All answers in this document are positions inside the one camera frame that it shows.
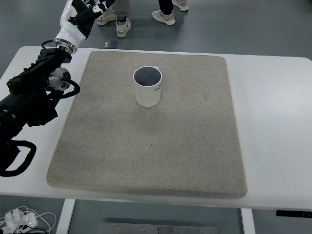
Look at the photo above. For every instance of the white table leg left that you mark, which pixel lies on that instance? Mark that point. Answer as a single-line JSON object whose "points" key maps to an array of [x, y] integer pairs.
{"points": [[65, 216]]}

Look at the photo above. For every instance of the person left white sneaker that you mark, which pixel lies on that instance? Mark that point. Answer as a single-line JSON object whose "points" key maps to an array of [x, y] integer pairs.
{"points": [[123, 27]]}

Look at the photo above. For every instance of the grey trouser leg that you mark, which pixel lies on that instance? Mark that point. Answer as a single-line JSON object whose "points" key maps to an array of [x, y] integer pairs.
{"points": [[121, 8]]}

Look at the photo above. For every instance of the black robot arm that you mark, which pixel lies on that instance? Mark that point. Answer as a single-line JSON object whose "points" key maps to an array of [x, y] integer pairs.
{"points": [[35, 92]]}

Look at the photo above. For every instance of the white table leg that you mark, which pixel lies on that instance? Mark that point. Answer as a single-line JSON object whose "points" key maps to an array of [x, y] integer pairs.
{"points": [[65, 216], [247, 221]]}

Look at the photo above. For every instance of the white table leg right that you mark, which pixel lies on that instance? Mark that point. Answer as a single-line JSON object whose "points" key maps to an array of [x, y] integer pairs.
{"points": [[247, 221]]}

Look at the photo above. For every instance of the white power strip with cables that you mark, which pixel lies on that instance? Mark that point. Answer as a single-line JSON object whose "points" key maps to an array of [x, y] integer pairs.
{"points": [[24, 220]]}

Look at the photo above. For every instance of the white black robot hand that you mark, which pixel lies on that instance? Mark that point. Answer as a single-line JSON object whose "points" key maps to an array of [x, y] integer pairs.
{"points": [[77, 20]]}

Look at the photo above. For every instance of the white ribbed cup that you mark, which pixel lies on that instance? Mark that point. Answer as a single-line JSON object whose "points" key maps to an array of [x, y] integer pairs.
{"points": [[147, 81]]}

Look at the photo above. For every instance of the person right cream sneaker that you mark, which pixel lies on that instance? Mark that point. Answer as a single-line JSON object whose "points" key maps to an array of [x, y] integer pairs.
{"points": [[163, 18]]}

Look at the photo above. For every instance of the beige felt mat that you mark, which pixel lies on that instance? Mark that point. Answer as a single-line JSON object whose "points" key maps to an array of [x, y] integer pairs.
{"points": [[186, 145]]}

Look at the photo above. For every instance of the small grey floor plate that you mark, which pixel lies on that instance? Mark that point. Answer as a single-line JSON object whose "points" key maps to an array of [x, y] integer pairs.
{"points": [[113, 44]]}

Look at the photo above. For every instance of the grey metal base plate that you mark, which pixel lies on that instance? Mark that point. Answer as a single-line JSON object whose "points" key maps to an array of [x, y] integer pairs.
{"points": [[129, 228]]}

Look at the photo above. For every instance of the black table control panel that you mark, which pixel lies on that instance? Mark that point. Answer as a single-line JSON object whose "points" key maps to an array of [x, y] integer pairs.
{"points": [[286, 213]]}

